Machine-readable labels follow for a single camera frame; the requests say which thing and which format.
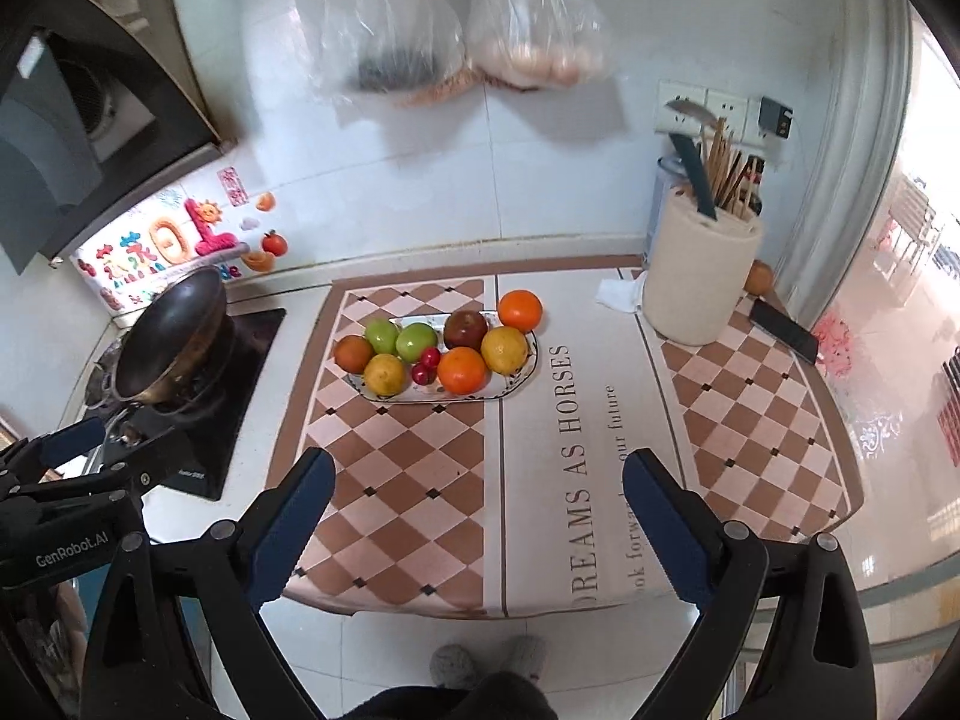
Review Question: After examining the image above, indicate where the dark orange tangerine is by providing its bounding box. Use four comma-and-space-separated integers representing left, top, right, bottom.
334, 335, 376, 376

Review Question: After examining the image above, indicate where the yellow lemon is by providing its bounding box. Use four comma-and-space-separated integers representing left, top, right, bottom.
480, 327, 529, 377
363, 353, 407, 398

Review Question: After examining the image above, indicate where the green apple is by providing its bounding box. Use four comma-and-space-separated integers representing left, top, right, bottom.
395, 322, 438, 366
364, 319, 400, 355

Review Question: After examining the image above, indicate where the cherry tomato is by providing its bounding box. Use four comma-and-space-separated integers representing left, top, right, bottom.
410, 362, 436, 387
420, 346, 443, 369

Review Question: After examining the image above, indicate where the orange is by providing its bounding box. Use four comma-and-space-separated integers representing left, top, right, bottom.
438, 348, 490, 397
498, 289, 544, 333

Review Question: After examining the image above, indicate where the dark red apple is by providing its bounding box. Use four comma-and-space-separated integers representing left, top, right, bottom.
443, 309, 490, 351

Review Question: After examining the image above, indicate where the blue kitchen cabinet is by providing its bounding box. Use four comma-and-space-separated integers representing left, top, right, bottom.
179, 596, 213, 691

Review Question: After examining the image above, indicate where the black gas stove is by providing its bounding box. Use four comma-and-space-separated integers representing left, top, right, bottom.
85, 309, 286, 500

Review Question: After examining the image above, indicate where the black frying pan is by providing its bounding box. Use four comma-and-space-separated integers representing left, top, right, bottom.
112, 268, 233, 406

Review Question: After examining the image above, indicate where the left grey slipper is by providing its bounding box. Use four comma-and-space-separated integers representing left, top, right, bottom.
430, 644, 480, 691

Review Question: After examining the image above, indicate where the grey slipper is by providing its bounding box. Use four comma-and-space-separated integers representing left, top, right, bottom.
430, 644, 480, 691
501, 635, 548, 684

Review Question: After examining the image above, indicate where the right grey slipper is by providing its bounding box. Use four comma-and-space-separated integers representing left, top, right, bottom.
501, 635, 548, 684

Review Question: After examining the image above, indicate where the black smartphone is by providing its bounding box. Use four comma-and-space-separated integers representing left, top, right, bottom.
748, 298, 818, 366

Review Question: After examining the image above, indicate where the black range hood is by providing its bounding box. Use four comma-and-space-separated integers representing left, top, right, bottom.
2, 0, 224, 271

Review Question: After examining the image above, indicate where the checkered table mat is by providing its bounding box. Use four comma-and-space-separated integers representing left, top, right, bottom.
270, 265, 864, 617

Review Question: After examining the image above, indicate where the oval floral ceramic plate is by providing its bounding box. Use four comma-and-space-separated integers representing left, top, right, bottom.
345, 310, 540, 406

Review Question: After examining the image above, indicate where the small brown onion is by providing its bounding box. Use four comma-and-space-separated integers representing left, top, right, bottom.
743, 260, 775, 298

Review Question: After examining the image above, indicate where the cream utensil holder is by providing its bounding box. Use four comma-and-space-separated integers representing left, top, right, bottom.
641, 187, 763, 346

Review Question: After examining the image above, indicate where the crumpled white tissue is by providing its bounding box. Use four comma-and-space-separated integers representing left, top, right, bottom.
596, 273, 646, 314

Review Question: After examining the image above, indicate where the wooden chopsticks bundle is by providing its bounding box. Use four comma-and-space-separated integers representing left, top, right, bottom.
698, 115, 765, 220

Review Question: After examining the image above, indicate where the metal tin can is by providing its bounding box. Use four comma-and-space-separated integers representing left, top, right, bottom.
646, 154, 690, 257

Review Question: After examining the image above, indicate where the plastic bag with dark item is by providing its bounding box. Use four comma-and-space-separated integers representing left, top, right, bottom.
316, 0, 477, 107

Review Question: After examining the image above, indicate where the black plug adapter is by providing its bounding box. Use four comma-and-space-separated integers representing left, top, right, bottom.
758, 96, 794, 140

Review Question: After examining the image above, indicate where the metal ladle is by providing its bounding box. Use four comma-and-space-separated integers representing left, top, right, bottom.
665, 98, 719, 128

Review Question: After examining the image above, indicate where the plastic bag with eggs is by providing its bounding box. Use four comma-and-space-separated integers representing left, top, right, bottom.
466, 0, 612, 89

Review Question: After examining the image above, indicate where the colourful wall sticker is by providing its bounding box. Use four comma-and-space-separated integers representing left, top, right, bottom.
70, 166, 291, 316

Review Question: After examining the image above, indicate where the dark blue knife handle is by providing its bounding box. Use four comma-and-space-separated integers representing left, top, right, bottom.
669, 132, 718, 221

